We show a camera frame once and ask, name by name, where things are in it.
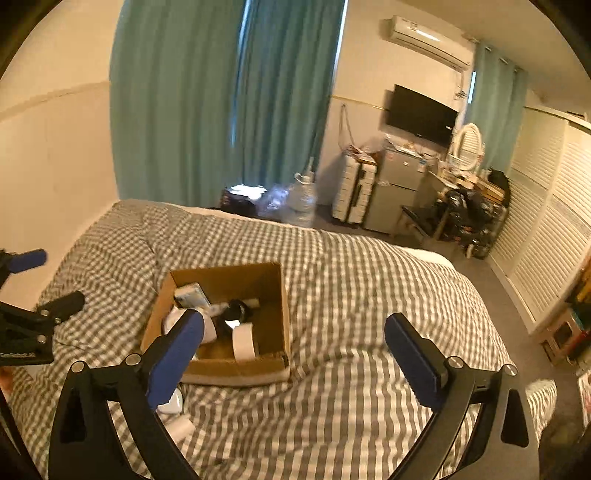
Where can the teal curtain right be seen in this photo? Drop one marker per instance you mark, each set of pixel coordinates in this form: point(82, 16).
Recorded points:
point(496, 100)

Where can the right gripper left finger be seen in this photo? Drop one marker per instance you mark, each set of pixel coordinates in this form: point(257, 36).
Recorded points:
point(84, 443)

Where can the white suitcase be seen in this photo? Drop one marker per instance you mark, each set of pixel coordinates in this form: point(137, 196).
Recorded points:
point(355, 187)

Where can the white sock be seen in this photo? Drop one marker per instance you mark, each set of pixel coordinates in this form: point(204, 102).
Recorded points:
point(194, 322)

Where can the dressing table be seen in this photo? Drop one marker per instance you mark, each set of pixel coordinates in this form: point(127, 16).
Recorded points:
point(424, 216)

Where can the clear water jug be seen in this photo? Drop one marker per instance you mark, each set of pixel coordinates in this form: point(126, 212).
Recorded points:
point(302, 197)

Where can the white earbuds case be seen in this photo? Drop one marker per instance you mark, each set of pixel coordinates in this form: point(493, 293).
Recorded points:
point(174, 406)

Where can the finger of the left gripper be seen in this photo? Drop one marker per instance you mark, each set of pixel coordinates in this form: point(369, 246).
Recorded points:
point(56, 311)
point(14, 263)

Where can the clear plastic bag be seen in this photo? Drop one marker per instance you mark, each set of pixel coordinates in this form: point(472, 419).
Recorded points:
point(271, 204)

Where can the white air conditioner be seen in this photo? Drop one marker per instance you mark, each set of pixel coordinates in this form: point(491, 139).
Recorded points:
point(430, 43)

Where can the grey checked duvet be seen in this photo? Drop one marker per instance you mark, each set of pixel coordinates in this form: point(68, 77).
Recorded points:
point(346, 412)

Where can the teal curtain left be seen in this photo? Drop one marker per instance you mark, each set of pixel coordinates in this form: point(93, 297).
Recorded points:
point(209, 94)

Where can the black wall television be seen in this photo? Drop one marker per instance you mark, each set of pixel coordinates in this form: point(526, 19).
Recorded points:
point(421, 116)

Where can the white oval mirror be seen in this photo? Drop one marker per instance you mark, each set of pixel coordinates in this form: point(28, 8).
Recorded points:
point(467, 149)

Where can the white tape roll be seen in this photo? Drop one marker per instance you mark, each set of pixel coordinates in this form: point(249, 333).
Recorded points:
point(243, 344)

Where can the brown cardboard box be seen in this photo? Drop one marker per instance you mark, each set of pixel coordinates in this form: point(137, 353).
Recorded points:
point(213, 364)

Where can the black bags pile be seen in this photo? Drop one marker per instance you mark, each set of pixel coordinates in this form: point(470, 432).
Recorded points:
point(474, 218)

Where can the teal curtain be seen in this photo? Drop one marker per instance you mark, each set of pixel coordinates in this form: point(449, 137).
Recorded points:
point(209, 94)
point(496, 100)

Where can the blue white tissue pack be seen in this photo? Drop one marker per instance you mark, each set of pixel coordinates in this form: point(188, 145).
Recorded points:
point(191, 296)

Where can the black round container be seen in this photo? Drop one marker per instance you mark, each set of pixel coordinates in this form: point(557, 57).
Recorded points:
point(236, 313)

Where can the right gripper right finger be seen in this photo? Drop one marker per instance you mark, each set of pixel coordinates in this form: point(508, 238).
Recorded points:
point(502, 442)

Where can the white cosmetic tube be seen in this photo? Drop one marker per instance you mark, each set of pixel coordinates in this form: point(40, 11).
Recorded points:
point(216, 309)

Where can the white louvred wardrobe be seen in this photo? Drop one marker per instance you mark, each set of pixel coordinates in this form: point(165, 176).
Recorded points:
point(545, 241)

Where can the grey mini fridge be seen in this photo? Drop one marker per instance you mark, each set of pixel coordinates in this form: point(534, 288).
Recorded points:
point(399, 177)

